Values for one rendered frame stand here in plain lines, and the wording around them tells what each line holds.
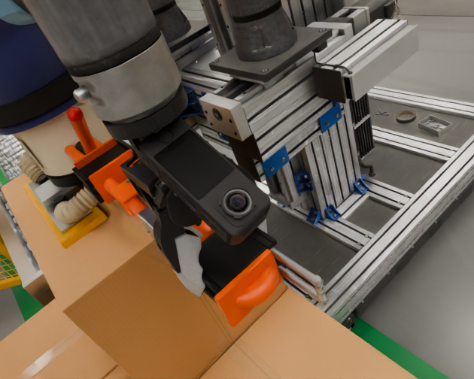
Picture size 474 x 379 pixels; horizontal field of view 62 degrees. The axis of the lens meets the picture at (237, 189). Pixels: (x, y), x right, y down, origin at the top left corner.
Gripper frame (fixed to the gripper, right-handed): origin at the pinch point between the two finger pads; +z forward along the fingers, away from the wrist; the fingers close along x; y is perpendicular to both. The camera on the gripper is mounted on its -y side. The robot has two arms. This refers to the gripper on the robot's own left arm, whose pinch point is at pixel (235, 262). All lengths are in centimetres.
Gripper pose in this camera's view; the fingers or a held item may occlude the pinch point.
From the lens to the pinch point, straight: 43.6
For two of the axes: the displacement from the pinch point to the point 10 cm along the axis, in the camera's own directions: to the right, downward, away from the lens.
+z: 3.1, 7.3, 6.1
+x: -7.3, 6.0, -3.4
